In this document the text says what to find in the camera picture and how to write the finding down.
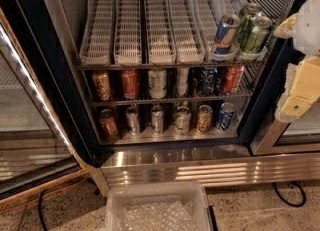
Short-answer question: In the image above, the red can shelf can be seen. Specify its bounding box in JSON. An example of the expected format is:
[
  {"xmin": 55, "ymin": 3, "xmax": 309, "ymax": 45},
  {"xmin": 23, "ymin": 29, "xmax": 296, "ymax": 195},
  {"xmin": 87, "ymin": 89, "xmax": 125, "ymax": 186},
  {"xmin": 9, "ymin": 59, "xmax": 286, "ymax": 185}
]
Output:
[
  {"xmin": 221, "ymin": 66, "xmax": 244, "ymax": 94},
  {"xmin": 99, "ymin": 109, "xmax": 119, "ymax": 137}
]

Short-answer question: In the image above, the green can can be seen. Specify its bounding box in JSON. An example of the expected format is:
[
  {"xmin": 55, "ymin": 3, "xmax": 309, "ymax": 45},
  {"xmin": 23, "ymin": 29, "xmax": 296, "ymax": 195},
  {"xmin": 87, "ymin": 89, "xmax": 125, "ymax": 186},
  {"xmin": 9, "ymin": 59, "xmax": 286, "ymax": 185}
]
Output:
[
  {"xmin": 240, "ymin": 16, "xmax": 272, "ymax": 54},
  {"xmin": 237, "ymin": 3, "xmax": 262, "ymax": 43}
]

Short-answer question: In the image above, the orange can middle shelf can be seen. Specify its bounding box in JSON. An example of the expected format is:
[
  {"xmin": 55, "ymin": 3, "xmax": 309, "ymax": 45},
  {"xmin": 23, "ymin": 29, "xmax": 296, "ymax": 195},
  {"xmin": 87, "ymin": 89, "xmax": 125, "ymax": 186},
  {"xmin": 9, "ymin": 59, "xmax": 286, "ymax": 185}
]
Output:
[{"xmin": 121, "ymin": 70, "xmax": 140, "ymax": 99}]

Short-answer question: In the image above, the stainless steel fridge cabinet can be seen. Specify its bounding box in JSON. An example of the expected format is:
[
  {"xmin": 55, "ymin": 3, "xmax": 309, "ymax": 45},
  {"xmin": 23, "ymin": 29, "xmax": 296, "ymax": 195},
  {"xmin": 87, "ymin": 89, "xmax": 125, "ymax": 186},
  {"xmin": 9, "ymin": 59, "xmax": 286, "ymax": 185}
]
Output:
[{"xmin": 1, "ymin": 0, "xmax": 319, "ymax": 193}]

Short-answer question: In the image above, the dark blue can middle shelf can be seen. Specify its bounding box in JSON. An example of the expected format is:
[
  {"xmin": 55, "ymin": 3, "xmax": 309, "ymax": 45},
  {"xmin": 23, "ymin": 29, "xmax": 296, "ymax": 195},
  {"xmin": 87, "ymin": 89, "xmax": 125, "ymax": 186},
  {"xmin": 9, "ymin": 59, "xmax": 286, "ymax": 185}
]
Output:
[{"xmin": 194, "ymin": 67, "xmax": 220, "ymax": 96}]

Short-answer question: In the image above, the green can front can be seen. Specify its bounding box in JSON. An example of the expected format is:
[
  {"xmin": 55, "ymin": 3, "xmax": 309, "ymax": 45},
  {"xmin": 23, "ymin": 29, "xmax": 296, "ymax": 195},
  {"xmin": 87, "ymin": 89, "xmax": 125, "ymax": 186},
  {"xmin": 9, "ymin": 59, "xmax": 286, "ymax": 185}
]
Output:
[{"xmin": 240, "ymin": 16, "xmax": 272, "ymax": 54}]

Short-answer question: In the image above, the clear can tray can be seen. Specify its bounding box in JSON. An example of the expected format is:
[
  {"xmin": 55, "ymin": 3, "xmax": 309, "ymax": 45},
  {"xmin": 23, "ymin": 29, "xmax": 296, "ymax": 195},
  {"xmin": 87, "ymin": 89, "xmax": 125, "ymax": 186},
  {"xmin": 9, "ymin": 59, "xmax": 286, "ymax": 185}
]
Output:
[
  {"xmin": 229, "ymin": 0, "xmax": 266, "ymax": 61},
  {"xmin": 168, "ymin": 0, "xmax": 205, "ymax": 63},
  {"xmin": 144, "ymin": 0, "xmax": 176, "ymax": 64},
  {"xmin": 193, "ymin": 0, "xmax": 238, "ymax": 62},
  {"xmin": 113, "ymin": 0, "xmax": 142, "ymax": 65},
  {"xmin": 79, "ymin": 0, "xmax": 114, "ymax": 65}
]

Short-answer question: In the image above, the red can middle shelf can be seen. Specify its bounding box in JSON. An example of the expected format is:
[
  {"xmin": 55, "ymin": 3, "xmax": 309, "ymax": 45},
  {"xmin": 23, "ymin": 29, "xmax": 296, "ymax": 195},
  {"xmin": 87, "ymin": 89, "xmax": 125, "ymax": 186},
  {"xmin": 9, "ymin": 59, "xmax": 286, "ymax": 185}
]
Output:
[{"xmin": 221, "ymin": 66, "xmax": 244, "ymax": 94}]

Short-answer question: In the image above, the clear plastic bin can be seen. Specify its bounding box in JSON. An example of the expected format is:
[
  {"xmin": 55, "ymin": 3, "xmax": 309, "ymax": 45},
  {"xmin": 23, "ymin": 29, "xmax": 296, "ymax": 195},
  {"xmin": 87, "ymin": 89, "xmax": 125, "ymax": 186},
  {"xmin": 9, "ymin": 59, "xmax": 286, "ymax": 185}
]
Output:
[{"xmin": 105, "ymin": 181, "xmax": 214, "ymax": 231}]

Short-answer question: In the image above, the black cable left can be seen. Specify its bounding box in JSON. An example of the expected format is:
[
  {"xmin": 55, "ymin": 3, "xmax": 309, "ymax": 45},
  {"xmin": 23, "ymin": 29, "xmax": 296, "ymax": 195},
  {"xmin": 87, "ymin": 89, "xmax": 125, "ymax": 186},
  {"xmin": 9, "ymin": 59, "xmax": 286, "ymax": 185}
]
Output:
[{"xmin": 37, "ymin": 188, "xmax": 51, "ymax": 231}]

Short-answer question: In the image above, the blue can bottom shelf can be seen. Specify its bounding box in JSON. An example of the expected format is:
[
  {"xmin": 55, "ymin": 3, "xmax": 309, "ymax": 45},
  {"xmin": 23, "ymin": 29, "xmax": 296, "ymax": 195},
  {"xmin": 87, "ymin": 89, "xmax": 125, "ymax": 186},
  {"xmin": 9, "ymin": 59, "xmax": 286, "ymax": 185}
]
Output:
[{"xmin": 216, "ymin": 102, "xmax": 235, "ymax": 131}]

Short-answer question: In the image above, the black power cable right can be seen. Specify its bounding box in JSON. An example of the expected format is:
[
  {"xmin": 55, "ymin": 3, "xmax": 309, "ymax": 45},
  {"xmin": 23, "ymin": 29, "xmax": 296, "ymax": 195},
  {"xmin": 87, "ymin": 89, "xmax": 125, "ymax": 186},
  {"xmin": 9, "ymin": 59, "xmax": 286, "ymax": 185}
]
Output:
[{"xmin": 271, "ymin": 180, "xmax": 308, "ymax": 209}]

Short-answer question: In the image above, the blue silver redbull can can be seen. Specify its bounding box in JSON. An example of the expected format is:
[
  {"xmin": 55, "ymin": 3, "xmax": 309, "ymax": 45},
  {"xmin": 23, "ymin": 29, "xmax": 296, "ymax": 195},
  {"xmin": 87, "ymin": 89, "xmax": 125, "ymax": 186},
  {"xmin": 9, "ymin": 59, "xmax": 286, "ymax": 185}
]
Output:
[{"xmin": 212, "ymin": 13, "xmax": 241, "ymax": 54}]

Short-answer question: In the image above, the tan can middle shelf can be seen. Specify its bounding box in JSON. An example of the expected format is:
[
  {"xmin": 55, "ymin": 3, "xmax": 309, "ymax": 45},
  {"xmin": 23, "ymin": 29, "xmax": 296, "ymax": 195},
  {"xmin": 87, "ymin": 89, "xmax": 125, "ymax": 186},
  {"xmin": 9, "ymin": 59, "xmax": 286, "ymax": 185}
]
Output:
[{"xmin": 92, "ymin": 71, "xmax": 111, "ymax": 101}]

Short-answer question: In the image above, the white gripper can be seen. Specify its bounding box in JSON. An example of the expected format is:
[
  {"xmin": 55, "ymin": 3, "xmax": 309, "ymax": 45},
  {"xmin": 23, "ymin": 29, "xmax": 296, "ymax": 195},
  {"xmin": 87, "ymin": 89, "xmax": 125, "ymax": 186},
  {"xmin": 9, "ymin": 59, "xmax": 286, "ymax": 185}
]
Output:
[{"xmin": 273, "ymin": 0, "xmax": 320, "ymax": 123}]

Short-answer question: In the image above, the right glass fridge door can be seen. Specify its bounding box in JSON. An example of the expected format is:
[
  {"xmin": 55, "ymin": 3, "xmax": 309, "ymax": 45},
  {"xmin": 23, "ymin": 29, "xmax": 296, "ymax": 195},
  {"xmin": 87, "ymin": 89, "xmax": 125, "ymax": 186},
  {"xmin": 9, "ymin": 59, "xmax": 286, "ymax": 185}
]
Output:
[{"xmin": 250, "ymin": 90, "xmax": 320, "ymax": 156}]

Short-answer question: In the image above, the slim white can middle shelf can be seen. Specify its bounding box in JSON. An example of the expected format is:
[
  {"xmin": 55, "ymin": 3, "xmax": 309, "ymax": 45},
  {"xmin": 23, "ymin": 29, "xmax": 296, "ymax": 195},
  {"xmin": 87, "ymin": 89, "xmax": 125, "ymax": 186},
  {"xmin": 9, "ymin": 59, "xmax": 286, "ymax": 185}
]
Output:
[{"xmin": 177, "ymin": 67, "xmax": 189, "ymax": 96}]

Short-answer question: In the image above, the green can rear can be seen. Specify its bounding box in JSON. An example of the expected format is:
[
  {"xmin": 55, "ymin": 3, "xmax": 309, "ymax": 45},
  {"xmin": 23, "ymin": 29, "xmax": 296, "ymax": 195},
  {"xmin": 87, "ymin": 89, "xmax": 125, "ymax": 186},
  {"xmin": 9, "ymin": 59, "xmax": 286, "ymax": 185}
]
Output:
[{"xmin": 237, "ymin": 3, "xmax": 262, "ymax": 43}]

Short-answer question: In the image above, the orange extension cable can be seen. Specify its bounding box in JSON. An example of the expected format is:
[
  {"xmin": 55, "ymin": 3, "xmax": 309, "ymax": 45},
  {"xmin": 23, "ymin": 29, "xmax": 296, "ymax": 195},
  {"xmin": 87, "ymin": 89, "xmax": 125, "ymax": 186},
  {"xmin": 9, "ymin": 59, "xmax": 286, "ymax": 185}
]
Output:
[{"xmin": 0, "ymin": 177, "xmax": 88, "ymax": 215}]

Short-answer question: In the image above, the red can bottom shelf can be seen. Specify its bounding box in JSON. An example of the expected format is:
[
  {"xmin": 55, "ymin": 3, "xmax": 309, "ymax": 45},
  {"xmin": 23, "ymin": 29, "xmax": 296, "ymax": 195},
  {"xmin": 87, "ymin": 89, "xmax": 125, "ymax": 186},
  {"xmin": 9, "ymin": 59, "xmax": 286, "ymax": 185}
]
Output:
[{"xmin": 99, "ymin": 109, "xmax": 119, "ymax": 137}]

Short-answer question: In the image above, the open glass fridge door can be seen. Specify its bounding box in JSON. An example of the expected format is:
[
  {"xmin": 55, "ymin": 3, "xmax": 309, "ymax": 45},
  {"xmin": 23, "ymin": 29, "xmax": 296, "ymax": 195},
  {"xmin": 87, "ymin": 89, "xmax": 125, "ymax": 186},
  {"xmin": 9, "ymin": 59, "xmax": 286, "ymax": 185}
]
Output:
[{"xmin": 0, "ymin": 8, "xmax": 93, "ymax": 205}]

